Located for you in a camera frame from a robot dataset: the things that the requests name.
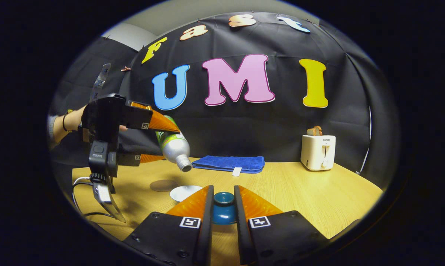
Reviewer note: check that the white toaster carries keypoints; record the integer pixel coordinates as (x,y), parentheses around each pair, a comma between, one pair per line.
(317,153)

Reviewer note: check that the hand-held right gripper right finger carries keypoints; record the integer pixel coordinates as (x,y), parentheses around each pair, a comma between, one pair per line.
(241,229)

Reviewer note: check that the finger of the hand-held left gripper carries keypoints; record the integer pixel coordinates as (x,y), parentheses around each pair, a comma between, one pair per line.
(128,159)
(137,116)

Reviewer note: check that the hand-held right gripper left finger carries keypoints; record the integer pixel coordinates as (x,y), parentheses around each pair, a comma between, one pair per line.
(207,229)

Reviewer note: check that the black backdrop cloth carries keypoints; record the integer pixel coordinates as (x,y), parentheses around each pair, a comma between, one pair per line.
(244,125)

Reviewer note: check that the round brown coaster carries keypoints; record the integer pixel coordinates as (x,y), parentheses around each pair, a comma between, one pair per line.
(163,185)

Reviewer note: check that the green label metal water bottle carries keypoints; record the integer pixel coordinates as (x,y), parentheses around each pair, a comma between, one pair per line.
(174,146)

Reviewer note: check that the orange clip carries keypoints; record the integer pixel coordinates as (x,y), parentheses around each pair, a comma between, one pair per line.
(126,68)

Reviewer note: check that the folded blue towel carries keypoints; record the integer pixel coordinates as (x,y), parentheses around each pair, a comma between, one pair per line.
(228,163)

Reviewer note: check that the teal teacup lid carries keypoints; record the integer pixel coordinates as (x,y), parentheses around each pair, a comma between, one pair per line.
(224,210)

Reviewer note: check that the toast slice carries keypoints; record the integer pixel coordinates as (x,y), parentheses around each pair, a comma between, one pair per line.
(314,131)

